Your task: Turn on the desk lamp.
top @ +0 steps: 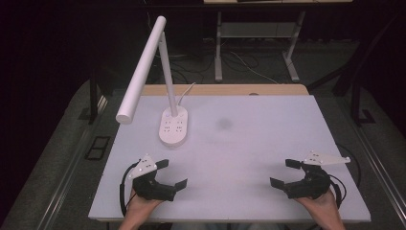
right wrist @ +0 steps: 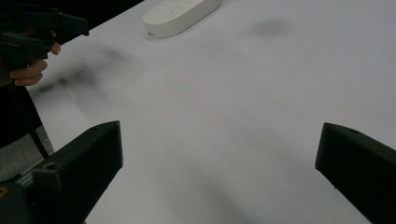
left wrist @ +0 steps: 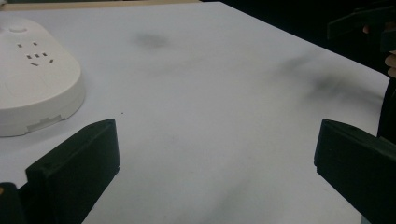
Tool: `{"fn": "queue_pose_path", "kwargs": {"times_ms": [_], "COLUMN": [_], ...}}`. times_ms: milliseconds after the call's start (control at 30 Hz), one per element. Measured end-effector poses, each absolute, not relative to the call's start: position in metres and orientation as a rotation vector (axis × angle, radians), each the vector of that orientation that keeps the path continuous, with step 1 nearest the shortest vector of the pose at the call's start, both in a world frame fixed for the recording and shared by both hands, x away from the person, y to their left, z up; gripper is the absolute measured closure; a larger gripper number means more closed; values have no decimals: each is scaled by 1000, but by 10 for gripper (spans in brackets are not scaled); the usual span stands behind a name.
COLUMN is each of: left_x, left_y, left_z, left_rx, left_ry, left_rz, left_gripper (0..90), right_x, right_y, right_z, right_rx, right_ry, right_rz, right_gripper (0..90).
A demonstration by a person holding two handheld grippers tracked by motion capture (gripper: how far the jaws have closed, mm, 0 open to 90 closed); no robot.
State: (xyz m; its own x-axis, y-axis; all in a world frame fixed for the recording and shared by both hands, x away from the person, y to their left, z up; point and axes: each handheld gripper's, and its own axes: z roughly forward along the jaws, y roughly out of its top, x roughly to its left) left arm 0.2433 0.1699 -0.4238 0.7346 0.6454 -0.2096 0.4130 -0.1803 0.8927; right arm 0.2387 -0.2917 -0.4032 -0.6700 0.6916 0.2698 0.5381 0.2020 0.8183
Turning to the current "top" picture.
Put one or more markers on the wooden table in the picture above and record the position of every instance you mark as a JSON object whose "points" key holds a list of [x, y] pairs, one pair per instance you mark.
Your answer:
{"points": [[223, 89]]}

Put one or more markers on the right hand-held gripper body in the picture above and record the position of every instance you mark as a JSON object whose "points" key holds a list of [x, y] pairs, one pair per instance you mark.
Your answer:
{"points": [[314, 183]]}

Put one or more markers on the person's right hand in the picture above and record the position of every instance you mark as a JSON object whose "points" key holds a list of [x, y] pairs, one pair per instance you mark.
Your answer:
{"points": [[325, 207]]}

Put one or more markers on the metal floor rail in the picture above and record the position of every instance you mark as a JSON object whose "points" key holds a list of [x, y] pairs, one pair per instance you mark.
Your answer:
{"points": [[68, 179], [381, 172]]}

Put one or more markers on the white desk lamp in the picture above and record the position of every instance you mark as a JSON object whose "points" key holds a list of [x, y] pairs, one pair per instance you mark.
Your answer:
{"points": [[145, 64]]}

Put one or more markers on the black floor frame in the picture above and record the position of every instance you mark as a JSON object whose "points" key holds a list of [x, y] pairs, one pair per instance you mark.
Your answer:
{"points": [[97, 147]]}

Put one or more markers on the black metal stand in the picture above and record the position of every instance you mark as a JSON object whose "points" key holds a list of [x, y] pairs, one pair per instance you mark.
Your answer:
{"points": [[356, 80], [93, 96]]}

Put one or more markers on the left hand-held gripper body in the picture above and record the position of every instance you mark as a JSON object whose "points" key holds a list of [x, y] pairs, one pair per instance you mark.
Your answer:
{"points": [[150, 188]]}

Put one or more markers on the white table cover sheet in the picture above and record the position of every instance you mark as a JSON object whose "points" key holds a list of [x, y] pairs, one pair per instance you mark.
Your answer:
{"points": [[242, 150]]}

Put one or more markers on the person's left hand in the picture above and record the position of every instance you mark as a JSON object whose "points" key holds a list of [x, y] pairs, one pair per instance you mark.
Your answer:
{"points": [[139, 207]]}

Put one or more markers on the grey metal desk frame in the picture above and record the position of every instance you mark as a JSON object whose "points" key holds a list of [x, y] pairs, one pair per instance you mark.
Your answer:
{"points": [[255, 30]]}

